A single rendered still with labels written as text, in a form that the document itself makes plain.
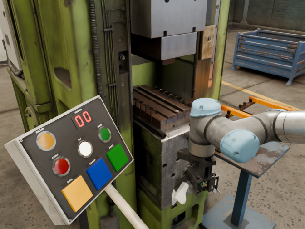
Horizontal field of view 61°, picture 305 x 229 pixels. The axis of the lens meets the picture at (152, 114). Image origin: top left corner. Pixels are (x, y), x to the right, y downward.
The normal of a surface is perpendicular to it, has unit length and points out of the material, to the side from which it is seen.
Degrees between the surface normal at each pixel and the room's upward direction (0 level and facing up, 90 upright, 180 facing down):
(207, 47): 90
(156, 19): 90
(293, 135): 108
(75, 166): 60
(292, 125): 68
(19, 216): 0
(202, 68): 90
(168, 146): 90
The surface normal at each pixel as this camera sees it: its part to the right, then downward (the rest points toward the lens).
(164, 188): 0.59, 0.36
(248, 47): -0.76, 0.29
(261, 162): 0.00, -0.89
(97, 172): 0.76, -0.26
